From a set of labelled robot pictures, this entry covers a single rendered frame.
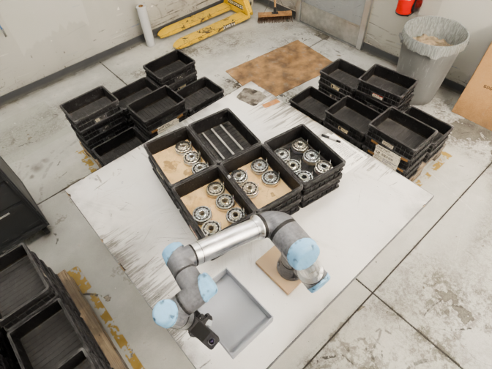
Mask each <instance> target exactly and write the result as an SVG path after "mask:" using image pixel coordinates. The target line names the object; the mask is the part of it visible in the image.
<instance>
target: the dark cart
mask: <svg viewBox="0 0 492 369"><path fill-rule="evenodd" d="M48 225H50V224H49V222H48V221H47V219H46V218H45V216H44V214H43V213H42V212H41V210H40V208H39V207H38V205H37V204H36V202H35V201H34V199H33V198H32V196H31V194H30V193H29V191H28V190H27V189H26V186H25V185H24V183H23V182H22V181H21V180H20V178H19V177H18V176H17V175H16V174H15V172H14V171H13V170H12V169H11V168H10V167H9V166H8V164H7V163H6V162H5V161H4V159H3V158H2V157H1V156H0V255H2V254H4V253H5V251H7V250H9V249H10V248H12V247H14V246H15V245H17V244H18V243H20V242H22V241H23V240H25V239H27V238H28V237H30V236H31V235H33V234H35V233H37V232H38V231H40V230H42V231H44V232H45V233H46V234H49V233H50V231H49V230H48V227H47V226H48Z"/></svg>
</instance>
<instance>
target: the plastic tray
mask: <svg viewBox="0 0 492 369"><path fill-rule="evenodd" d="M212 279H213V281H214V282H215V284H216V285H217V289H218V291H217V293H216V294H215V295H214V296H213V297H212V298H211V299H210V300H209V301H208V302H206V303H205V304H204V305H202V306H201V307H200V308H199V309H198V311H201V312H202V313H203V314H204V315H205V314H206V313H209V314H210V315H211V316H212V319H213V320H212V326H211V327H208V328H210V329H211V330H212V331H213V332H214V333H215V334H216V335H217V336H218V337H219V339H220V341H219V343H220V345H221V346H222V347H223V348H224V349H225V350H226V352H227V353H228V354H229V355H230V357H231V358H232V359H234V358H235V357H236V356H237V355H238V354H239V353H240V352H241V351H243V350H244V349H245V348H246V347H247V346H248V345H249V344H250V343H251V342H252V341H253V340H254V339H255V338H256V337H257V336H258V335H259V334H261V333H262V332H263V331H264V330H265V329H266V328H267V327H268V326H269V325H270V324H271V323H272V322H273V317H274V316H273V315H272V314H271V313H270V312H269V311H268V310H267V309H266V308H265V307H264V306H263V305H262V304H261V303H260V302H259V301H258V300H257V299H256V298H255V297H254V296H253V295H252V294H251V293H250V292H249V291H248V289H247V288H246V287H245V286H244V285H243V284H242V283H241V282H240V281H239V280H238V279H237V278H236V277H235V276H234V274H233V273H232V272H231V271H230V270H229V269H228V268H227V267H226V268H225V269H224V270H223V271H221V272H220V273H219V274H217V275H216V276H215V277H213V278H212ZM207 326H208V325H207Z"/></svg>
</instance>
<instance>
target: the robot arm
mask: <svg viewBox="0 0 492 369"><path fill-rule="evenodd" d="M266 238H269V239H270V240H271V241H272V243H273V244H274V245H275V247H276V248H277V249H278V250H279V251H280V252H281V256H280V257H279V259H278V261H277V271H278V273H279V274H280V276H281V277H282V278H284V279H286V280H290V281H295V280H301V281H302V283H303V284H304V285H305V287H306V288H307V290H308V291H309V292H310V293H314V292H316V291H318V290H319V289H320V288H321V287H322V286H324V285H325V284H326V283H327V282H328V281H329V280H330V275H329V273H328V272H327V271H326V270H325V269H324V268H323V266H322V264H321V262H320V261H319V260H317V258H318V256H319V254H320V249H319V246H318V245H317V244H316V242H315V241H314V240H313V239H311V237H310V236H309V235H308V234H307V233H306V232H305V230H304V229H303V228H302V227H301V226H300V225H299V224H298V223H297V221H296V220H295V219H294V218H293V217H292V216H291V215H289V214H286V213H285V212H279V211H265V212H259V213H256V214H254V215H251V216H250V219H249V220H246V221H244V222H242V223H239V224H237V225H234V226H232V227H230V228H227V229H225V230H223V231H220V232H217V233H216V234H213V235H211V236H208V237H205V238H203V239H200V240H198V241H196V242H193V243H191V244H189V245H186V246H184V245H183V244H182V243H181V242H172V243H171V244H169V245H167V246H166V247H165V248H164V250H163V253H162V256H163V259H164V262H165V264H166V266H167V267H168V268H169V270H170V272H171V274H172V275H173V277H174V279H175V281H176V283H177V284H178V286H179V288H180V290H181V291H179V292H178V293H177V294H176V295H174V296H173V297H172V298H170V299H163V300H160V301H159V302H158V303H157V304H156V305H155V306H154V309H153V311H152V318H153V320H154V322H155V323H156V324H157V325H159V326H161V327H163V328H170V329H178V330H188V333H189V336H190V337H193V338H197V339H199V340H200V341H201V342H202V343H203V344H204V345H205V346H206V347H207V348H208V349H210V350H212V349H213V348H214V347H215V346H216V345H217V344H218V343H219V341H220V339H219V337H218V336H217V335H216V334H215V333H214V332H213V331H212V330H211V329H210V328H208V327H211V326H212V320H213V319H212V316H211V315H210V314H209V313H206V314H205V315H204V314H203V313H202V312H201V311H198V309H199V308H200V307H201V306H202V305H204V304H205V303H206V302H208V301H209V300H210V299H211V298H212V297H213V296H214V295H215V294H216V293H217V291H218V289H217V285H216V284H215V282H214V281H213V279H212V278H211V277H210V276H209V275H208V274H207V273H205V272H204V273H202V274H201V273H200V272H199V271H198V269H197V266H198V265H200V264H203V263H205V262H207V261H210V260H212V259H213V258H216V257H218V256H221V255H222V254H225V253H227V252H229V251H231V250H234V249H236V248H238V247H241V246H243V245H245V244H247V243H249V242H252V241H253V240H256V239H260V240H262V239H266ZM207 325H208V326H207Z"/></svg>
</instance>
